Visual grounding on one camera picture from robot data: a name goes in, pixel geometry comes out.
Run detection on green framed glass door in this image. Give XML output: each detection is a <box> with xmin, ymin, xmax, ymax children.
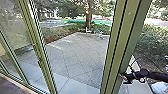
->
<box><xmin>111</xmin><ymin>0</ymin><xmax>168</xmax><ymax>94</ymax></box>

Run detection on metal outdoor chair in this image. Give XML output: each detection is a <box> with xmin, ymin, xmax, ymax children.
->
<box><xmin>84</xmin><ymin>26</ymin><xmax>95</xmax><ymax>35</ymax></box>
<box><xmin>96</xmin><ymin>30</ymin><xmax>106</xmax><ymax>40</ymax></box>

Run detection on tree outside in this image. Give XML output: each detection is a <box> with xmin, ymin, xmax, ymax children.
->
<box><xmin>33</xmin><ymin>0</ymin><xmax>116</xmax><ymax>30</ymax></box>

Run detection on green bushes outside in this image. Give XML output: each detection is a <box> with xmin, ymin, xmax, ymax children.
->
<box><xmin>39</xmin><ymin>6</ymin><xmax>168</xmax><ymax>63</ymax></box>

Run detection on metal door handle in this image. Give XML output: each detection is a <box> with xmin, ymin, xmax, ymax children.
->
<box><xmin>118</xmin><ymin>73</ymin><xmax>127</xmax><ymax>80</ymax></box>

